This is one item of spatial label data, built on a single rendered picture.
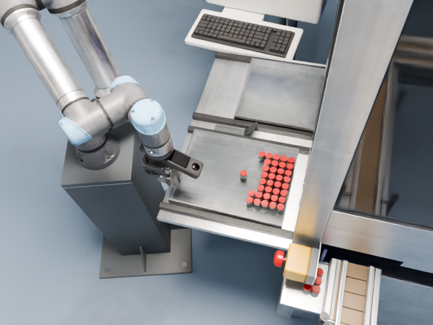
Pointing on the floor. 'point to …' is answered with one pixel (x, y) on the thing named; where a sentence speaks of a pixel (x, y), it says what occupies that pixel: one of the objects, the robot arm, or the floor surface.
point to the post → (346, 108)
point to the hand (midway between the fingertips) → (178, 182)
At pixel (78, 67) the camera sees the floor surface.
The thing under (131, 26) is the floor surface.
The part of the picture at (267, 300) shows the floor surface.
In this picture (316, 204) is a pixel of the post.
